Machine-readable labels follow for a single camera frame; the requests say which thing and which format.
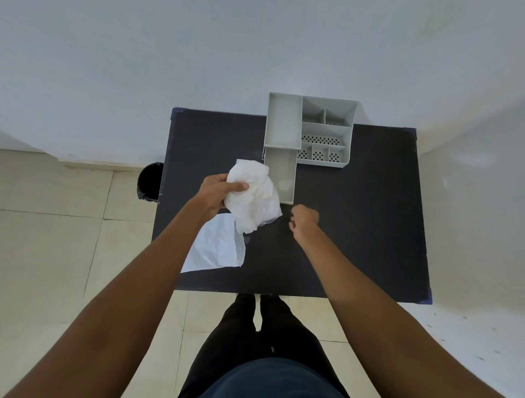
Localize person's right hand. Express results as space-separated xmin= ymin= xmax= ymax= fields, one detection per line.
xmin=289 ymin=204 xmax=320 ymax=238

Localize person's left hand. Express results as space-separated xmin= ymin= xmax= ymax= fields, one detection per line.
xmin=198 ymin=174 xmax=250 ymax=222

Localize white cloth wipe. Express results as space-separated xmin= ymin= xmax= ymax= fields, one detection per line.
xmin=224 ymin=159 xmax=284 ymax=235

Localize person's right forearm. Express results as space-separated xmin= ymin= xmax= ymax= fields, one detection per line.
xmin=293 ymin=223 xmax=508 ymax=398

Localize person's left forearm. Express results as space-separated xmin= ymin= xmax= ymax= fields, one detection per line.
xmin=0 ymin=196 xmax=225 ymax=398

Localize grey plastic organizer drawer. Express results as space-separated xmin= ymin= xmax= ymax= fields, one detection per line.
xmin=262 ymin=147 xmax=298 ymax=205

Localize flat white plastic sheet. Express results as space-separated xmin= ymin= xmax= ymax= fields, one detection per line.
xmin=180 ymin=213 xmax=247 ymax=274

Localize black waste bin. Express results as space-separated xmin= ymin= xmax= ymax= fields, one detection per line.
xmin=137 ymin=162 xmax=165 ymax=204

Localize grey plastic compartment organizer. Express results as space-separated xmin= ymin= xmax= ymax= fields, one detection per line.
xmin=264 ymin=92 xmax=361 ymax=169

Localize black trousers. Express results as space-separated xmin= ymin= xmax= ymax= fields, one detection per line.
xmin=177 ymin=293 xmax=349 ymax=398

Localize dark blue shirt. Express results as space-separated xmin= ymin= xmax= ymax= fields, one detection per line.
xmin=207 ymin=358 xmax=345 ymax=398

